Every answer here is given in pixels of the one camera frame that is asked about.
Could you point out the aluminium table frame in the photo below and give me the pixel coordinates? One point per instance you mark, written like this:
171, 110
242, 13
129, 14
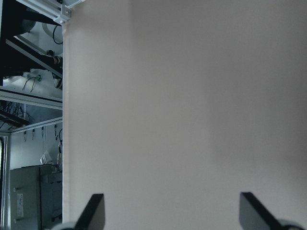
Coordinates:
31, 134

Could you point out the grey computer case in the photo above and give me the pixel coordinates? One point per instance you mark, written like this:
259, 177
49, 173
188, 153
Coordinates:
35, 197

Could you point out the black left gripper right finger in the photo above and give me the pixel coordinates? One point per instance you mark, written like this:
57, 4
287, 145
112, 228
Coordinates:
253, 215

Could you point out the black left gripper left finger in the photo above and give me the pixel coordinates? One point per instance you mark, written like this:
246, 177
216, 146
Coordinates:
93, 215

